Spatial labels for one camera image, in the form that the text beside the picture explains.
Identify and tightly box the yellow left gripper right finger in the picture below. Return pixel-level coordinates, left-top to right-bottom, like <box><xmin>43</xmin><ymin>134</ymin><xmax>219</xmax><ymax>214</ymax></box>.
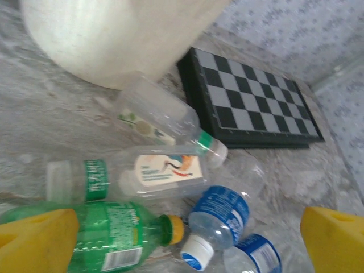
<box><xmin>300</xmin><ymin>206</ymin><xmax>364</xmax><ymax>273</ymax></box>

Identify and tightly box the green bottle yellow cap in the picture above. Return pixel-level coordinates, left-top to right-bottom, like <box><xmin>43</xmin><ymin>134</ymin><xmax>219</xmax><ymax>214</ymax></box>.
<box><xmin>0</xmin><ymin>200</ymin><xmax>186</xmax><ymax>273</ymax></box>

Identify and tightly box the blue label bottle white cap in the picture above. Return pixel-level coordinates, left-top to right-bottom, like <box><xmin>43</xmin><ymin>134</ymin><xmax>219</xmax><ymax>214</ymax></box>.
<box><xmin>180</xmin><ymin>184</ymin><xmax>251</xmax><ymax>271</ymax></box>

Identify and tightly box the black grey folding chessboard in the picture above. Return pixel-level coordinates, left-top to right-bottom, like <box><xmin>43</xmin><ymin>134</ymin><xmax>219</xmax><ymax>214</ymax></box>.
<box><xmin>176</xmin><ymin>46</ymin><xmax>325</xmax><ymax>150</ymax></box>

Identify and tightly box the cream bin with pink liner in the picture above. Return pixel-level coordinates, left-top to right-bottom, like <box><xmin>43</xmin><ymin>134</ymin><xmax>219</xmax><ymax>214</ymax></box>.
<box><xmin>20</xmin><ymin>0</ymin><xmax>234</xmax><ymax>89</ymax></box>

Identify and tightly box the aluminium frame post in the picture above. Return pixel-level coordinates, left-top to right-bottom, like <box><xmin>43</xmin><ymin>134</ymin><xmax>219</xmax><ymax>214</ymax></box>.
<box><xmin>311</xmin><ymin>55</ymin><xmax>364</xmax><ymax>95</ymax></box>

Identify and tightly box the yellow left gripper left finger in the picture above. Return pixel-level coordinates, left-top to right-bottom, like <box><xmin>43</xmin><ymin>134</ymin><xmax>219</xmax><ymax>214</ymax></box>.
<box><xmin>0</xmin><ymin>208</ymin><xmax>80</xmax><ymax>273</ymax></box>

